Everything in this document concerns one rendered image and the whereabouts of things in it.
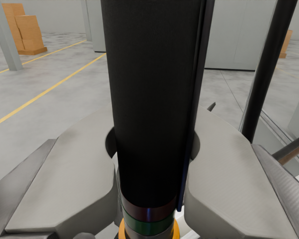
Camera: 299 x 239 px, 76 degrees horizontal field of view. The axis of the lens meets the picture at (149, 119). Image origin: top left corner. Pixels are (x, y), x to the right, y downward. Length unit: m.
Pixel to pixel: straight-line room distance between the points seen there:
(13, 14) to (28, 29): 0.57
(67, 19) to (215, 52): 10.30
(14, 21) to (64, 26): 6.07
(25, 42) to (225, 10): 6.57
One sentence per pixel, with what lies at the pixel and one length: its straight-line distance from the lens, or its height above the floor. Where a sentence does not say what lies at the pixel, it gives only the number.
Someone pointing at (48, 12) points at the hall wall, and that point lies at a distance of 14.67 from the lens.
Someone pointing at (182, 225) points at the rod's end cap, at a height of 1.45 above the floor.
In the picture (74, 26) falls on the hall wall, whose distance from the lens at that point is 13.94.
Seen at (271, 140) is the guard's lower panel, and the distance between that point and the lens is 1.38.
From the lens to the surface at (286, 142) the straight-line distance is 1.26.
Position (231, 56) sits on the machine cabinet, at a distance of 5.91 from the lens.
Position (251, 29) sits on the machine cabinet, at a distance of 5.90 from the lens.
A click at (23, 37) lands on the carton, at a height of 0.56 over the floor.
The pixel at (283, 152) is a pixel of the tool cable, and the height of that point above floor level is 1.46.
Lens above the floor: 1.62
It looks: 31 degrees down
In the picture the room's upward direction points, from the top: straight up
